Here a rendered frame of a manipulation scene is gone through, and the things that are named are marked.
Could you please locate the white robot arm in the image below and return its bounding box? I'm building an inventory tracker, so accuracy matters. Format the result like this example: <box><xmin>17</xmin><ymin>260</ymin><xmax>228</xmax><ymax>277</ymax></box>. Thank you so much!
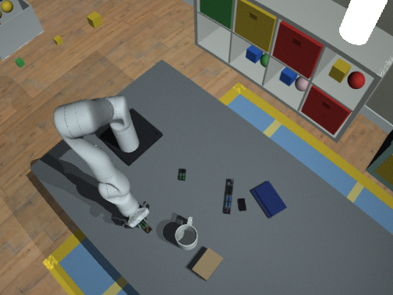
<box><xmin>53</xmin><ymin>95</ymin><xmax>149</xmax><ymax>228</ymax></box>

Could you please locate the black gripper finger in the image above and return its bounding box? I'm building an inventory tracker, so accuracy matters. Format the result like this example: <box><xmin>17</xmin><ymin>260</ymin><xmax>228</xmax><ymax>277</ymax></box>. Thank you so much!
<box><xmin>141</xmin><ymin>201</ymin><xmax>150</xmax><ymax>222</ymax></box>
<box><xmin>121</xmin><ymin>220</ymin><xmax>141</xmax><ymax>229</ymax></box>

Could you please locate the tan rectangular block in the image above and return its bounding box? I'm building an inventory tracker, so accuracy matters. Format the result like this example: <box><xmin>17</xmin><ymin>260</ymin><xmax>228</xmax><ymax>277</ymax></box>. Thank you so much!
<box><xmin>192</xmin><ymin>248</ymin><xmax>223</xmax><ymax>280</ymax></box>

